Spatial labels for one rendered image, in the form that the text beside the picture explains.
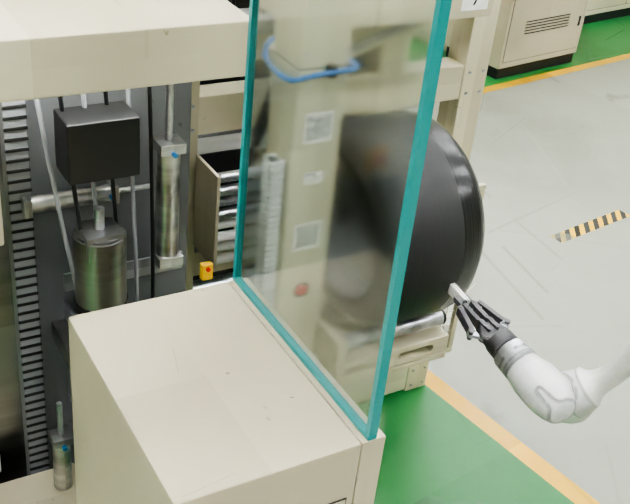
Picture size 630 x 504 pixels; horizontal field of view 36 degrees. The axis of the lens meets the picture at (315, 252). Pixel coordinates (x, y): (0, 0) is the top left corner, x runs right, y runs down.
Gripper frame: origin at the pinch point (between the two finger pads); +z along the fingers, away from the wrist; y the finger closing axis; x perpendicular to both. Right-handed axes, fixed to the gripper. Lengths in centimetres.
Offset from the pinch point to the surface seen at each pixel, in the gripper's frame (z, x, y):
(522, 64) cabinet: 333, 151, -346
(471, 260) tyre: 3.9, -7.5, -4.4
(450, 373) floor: 65, 120, -81
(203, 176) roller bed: 71, 4, 38
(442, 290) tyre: 3.6, 0.4, 2.5
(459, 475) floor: 16, 114, -48
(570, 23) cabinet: 341, 126, -390
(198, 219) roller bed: 71, 20, 38
